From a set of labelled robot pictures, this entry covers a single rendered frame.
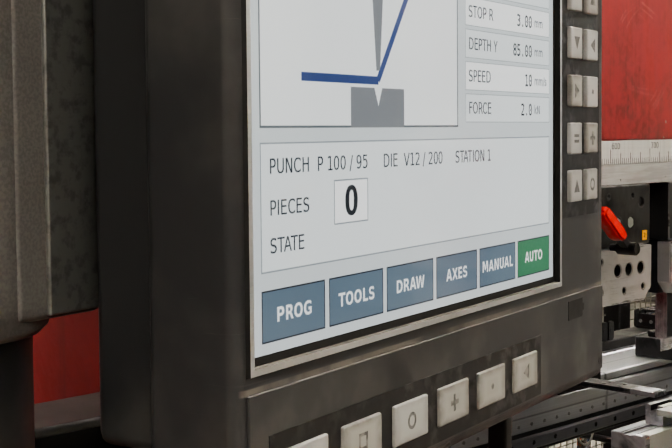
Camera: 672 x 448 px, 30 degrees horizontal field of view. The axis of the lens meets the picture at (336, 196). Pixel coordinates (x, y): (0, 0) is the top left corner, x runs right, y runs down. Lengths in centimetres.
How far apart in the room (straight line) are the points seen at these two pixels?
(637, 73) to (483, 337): 112
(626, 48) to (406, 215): 117
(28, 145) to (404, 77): 20
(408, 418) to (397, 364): 3
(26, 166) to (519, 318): 34
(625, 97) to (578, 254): 93
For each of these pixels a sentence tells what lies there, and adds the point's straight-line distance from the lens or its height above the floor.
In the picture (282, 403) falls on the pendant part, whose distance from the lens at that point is 56.
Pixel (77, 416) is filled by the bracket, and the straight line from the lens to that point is 96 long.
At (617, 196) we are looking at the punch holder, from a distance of 178.
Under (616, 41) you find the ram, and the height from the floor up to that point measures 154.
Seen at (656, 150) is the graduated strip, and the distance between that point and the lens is 186.
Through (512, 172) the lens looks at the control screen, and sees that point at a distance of 77.
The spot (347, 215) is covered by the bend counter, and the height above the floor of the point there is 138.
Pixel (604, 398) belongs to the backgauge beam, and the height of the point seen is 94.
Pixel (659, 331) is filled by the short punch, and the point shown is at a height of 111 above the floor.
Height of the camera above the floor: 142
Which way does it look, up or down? 3 degrees down
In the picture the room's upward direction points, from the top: 1 degrees counter-clockwise
